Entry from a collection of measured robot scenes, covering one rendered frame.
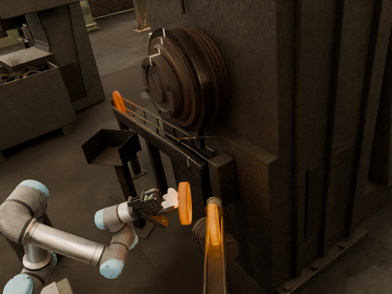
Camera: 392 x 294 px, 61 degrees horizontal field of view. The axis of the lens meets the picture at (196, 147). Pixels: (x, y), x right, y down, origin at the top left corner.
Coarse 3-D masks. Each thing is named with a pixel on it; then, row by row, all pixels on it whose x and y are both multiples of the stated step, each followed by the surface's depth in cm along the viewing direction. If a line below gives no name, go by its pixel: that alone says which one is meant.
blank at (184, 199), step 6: (180, 186) 118; (186, 186) 118; (180, 192) 116; (186, 192) 115; (180, 198) 114; (186, 198) 114; (180, 204) 114; (186, 204) 114; (180, 210) 114; (186, 210) 114; (180, 216) 115; (186, 216) 115; (186, 222) 117
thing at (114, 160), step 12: (96, 132) 204; (108, 132) 208; (120, 132) 204; (132, 132) 200; (84, 144) 195; (96, 144) 205; (108, 144) 214; (120, 144) 209; (132, 144) 196; (96, 156) 206; (108, 156) 202; (120, 156) 186; (132, 156) 197; (120, 168) 202; (120, 180) 208; (132, 192) 214; (132, 228) 231; (144, 228) 229
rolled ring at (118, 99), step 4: (116, 92) 247; (116, 96) 245; (120, 96) 245; (116, 100) 257; (120, 100) 244; (116, 104) 258; (120, 104) 244; (124, 104) 246; (120, 108) 249; (124, 108) 247; (124, 112) 250
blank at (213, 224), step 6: (210, 204) 127; (210, 210) 123; (216, 210) 126; (210, 216) 121; (216, 216) 121; (210, 222) 120; (216, 222) 119; (210, 228) 119; (216, 228) 119; (210, 234) 120; (216, 234) 119; (216, 240) 121
